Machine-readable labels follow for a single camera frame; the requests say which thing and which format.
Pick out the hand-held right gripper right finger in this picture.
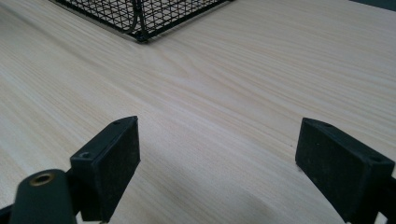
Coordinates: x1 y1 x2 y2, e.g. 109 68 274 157
294 117 396 224

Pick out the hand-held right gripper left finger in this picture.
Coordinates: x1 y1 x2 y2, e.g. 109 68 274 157
69 115 141 224

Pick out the black wire mesh basket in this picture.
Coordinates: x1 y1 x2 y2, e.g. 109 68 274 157
49 0 235 43

